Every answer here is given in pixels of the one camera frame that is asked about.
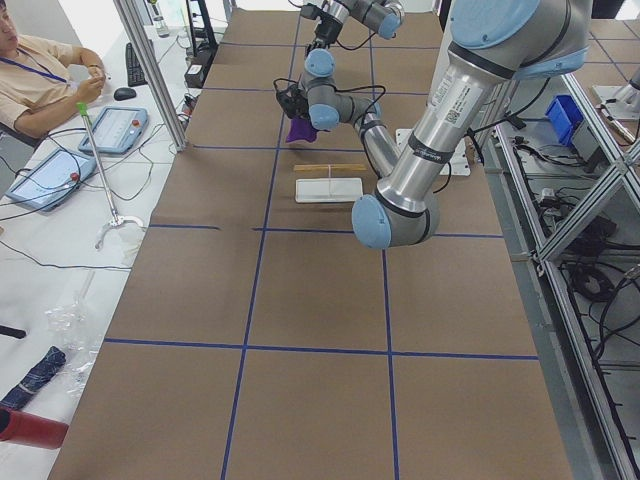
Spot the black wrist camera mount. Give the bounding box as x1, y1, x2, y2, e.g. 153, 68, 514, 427
273, 77, 300, 118

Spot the purple microfibre towel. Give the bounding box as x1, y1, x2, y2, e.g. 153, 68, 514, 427
286, 117, 318, 143

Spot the red cylinder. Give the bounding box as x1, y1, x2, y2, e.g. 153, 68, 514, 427
1, 408, 69, 449

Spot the aluminium frame post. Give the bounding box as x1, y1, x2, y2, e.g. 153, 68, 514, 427
113, 0, 187, 152

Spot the seated person beige shirt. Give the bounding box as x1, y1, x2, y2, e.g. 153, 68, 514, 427
1, 2, 107, 139

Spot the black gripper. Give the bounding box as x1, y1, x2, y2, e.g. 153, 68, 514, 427
306, 15, 340, 53
284, 84, 309, 119

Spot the white towel rack stand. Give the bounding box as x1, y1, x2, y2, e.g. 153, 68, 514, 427
293, 163, 367, 204

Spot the black box white label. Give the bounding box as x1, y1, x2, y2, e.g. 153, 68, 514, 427
184, 64, 205, 89

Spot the black computer mouse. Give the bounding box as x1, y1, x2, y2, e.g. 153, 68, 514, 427
113, 87, 137, 101

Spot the blue teach pendant far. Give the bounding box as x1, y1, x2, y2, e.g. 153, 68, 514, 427
81, 106, 148, 156

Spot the blue teach pendant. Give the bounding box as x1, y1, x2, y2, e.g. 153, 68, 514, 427
81, 106, 148, 156
6, 148, 96, 212

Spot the blue plastic bin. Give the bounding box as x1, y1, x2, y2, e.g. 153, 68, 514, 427
545, 94, 584, 147

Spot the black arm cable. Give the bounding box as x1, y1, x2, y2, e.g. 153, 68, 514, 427
329, 84, 389, 121

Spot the crumpled clear plastic wrap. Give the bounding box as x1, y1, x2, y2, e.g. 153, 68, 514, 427
45, 270, 101, 399

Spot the metal reacher grabber tool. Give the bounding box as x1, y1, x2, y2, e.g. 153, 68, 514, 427
76, 102, 144, 250

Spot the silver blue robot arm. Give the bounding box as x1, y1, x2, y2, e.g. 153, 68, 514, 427
276, 1, 592, 249
300, 0, 405, 52

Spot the folded dark blue umbrella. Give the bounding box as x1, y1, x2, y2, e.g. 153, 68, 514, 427
1, 346, 66, 410

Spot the black keyboard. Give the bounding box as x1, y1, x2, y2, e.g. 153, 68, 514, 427
125, 42, 147, 88

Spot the blue teach pendant near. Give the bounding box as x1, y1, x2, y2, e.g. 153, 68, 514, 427
6, 148, 96, 212

